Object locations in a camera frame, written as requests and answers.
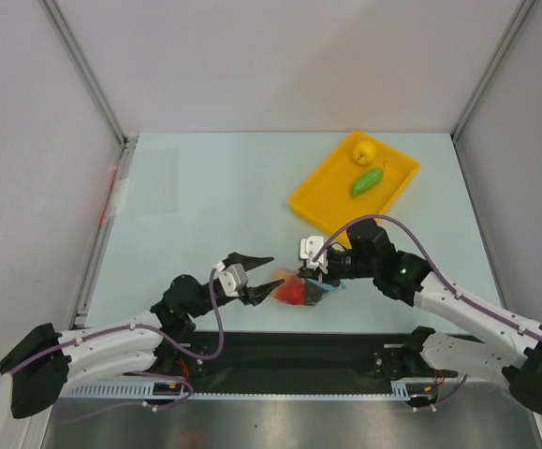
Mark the green leaf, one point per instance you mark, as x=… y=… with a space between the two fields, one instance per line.
x=368 y=180

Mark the clear zip top bag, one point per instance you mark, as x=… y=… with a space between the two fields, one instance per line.
x=330 y=288

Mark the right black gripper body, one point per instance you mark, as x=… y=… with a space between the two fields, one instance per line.
x=313 y=272

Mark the white cable duct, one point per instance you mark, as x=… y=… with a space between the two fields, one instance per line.
x=167 y=390

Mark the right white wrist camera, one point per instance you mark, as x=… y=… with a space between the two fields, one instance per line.
x=313 y=254

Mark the peach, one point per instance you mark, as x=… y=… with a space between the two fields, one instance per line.
x=288 y=278

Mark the yellow plastic tray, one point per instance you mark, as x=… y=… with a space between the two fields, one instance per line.
x=324 y=199

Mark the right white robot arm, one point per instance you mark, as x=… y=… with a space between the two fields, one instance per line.
x=505 y=348

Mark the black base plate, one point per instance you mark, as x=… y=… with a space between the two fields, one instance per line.
x=255 y=363

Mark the red pear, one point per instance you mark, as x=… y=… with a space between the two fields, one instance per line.
x=292 y=294

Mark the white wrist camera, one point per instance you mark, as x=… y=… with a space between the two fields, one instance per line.
x=232 y=278
x=313 y=254

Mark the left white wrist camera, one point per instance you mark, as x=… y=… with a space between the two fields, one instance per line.
x=232 y=278

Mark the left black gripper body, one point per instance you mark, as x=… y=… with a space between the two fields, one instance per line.
x=225 y=299

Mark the right aluminium corner post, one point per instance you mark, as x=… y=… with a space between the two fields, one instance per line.
x=504 y=46

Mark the dark grape bunch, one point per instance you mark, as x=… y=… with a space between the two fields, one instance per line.
x=313 y=294

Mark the yellow apple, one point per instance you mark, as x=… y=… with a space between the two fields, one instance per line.
x=363 y=152

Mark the aluminium corner post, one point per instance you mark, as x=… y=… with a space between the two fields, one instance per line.
x=75 y=53
x=504 y=46

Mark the left aluminium corner post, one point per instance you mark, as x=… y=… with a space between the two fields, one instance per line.
x=75 y=53

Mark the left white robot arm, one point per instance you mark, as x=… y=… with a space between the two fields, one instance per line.
x=48 y=362

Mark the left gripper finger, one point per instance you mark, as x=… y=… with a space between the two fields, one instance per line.
x=248 y=262
x=256 y=295

